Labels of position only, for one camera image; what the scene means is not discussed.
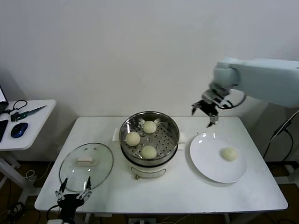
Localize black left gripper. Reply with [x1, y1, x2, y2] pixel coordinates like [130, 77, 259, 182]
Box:
[55, 176, 93, 223]

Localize white power strip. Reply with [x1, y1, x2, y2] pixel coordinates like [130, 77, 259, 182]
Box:
[128, 218, 157, 224]

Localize white round plate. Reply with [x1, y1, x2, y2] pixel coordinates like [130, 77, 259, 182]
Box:
[186, 132, 247, 184]

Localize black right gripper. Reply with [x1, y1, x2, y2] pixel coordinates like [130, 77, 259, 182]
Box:
[191, 102, 221, 128]

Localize black laptop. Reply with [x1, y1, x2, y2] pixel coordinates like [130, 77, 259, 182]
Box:
[0, 85, 10, 115]

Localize glass lid with cream handle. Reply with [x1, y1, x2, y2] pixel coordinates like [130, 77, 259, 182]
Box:
[59, 142, 114, 193]

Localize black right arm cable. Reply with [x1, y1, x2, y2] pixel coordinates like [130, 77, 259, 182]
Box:
[221, 93, 247, 110]

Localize white electric cooking pot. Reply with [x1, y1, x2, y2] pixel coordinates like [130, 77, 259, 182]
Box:
[113, 127, 187, 180]

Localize white steamed baozi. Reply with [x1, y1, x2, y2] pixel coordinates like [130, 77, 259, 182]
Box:
[142, 120, 157, 134]
[141, 145, 157, 160]
[221, 147, 238, 162]
[126, 131, 141, 147]

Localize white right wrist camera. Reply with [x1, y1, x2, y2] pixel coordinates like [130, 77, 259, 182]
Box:
[216, 97, 231, 110]

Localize white floor cable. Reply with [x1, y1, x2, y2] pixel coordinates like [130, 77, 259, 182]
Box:
[25, 161, 54, 182]

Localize black phone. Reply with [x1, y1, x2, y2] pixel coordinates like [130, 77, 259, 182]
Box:
[0, 119, 9, 143]

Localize black loop cord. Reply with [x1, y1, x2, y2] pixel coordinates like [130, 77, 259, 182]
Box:
[0, 100, 28, 115]

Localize blue computer mouse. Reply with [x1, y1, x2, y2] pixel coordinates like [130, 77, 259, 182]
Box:
[10, 122, 29, 139]

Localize black power cable with adapter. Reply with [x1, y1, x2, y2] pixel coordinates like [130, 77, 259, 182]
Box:
[263, 113, 295, 162]

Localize stainless steel steamer basket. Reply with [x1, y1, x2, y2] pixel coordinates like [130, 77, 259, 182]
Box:
[119, 111, 180, 166]

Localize black floor cables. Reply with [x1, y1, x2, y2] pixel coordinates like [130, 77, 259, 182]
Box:
[7, 202, 36, 221]

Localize green and black blade tool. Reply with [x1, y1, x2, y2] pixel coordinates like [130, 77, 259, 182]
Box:
[10, 105, 48, 122]

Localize small white side table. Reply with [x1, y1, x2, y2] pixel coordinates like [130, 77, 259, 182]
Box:
[0, 99, 57, 203]

